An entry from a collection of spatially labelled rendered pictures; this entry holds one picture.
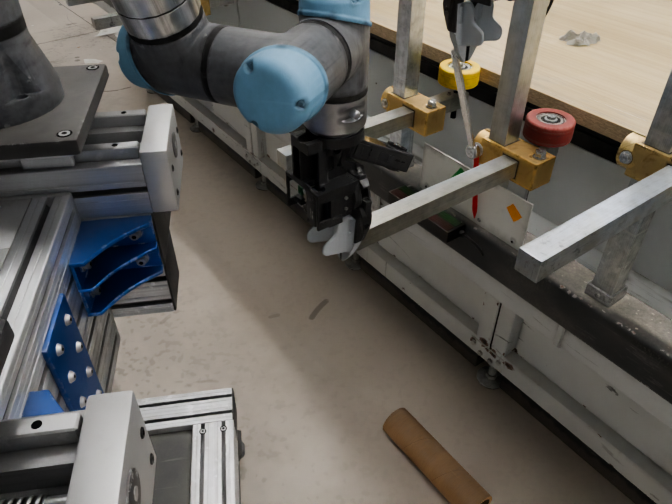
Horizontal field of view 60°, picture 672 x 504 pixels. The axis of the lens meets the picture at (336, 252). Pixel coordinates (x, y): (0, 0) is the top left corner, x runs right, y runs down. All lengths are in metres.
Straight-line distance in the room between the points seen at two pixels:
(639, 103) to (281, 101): 0.79
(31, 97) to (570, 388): 1.29
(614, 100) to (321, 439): 1.05
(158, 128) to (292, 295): 1.24
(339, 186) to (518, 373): 1.01
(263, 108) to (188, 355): 1.36
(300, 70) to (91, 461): 0.35
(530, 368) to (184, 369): 0.97
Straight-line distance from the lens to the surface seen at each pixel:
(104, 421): 0.46
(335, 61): 0.58
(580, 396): 1.56
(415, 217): 0.87
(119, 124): 0.86
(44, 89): 0.78
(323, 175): 0.70
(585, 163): 1.22
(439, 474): 1.50
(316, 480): 1.55
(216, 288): 2.03
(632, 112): 1.15
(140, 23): 0.58
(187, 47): 0.60
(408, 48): 1.14
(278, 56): 0.53
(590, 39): 1.44
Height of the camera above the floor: 1.35
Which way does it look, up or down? 39 degrees down
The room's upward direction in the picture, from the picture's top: straight up
